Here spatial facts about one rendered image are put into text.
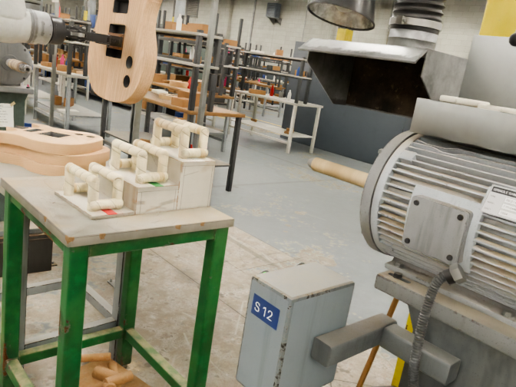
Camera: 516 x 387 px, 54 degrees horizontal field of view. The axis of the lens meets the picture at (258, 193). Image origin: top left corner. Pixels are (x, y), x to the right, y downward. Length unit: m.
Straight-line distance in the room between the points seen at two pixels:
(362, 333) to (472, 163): 0.34
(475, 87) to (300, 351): 0.59
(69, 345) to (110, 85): 0.79
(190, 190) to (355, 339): 1.01
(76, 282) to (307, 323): 0.85
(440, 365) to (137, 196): 1.07
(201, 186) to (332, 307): 1.01
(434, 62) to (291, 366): 0.62
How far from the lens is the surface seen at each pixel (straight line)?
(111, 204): 1.63
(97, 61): 1.75
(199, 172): 1.75
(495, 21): 1.96
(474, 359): 0.92
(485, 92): 1.05
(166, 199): 1.70
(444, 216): 0.84
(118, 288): 2.41
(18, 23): 1.50
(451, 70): 1.10
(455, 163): 0.91
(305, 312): 0.81
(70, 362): 1.64
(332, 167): 1.13
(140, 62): 1.53
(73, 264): 1.49
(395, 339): 0.94
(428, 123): 0.93
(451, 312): 0.89
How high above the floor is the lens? 1.45
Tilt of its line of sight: 14 degrees down
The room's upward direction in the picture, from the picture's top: 9 degrees clockwise
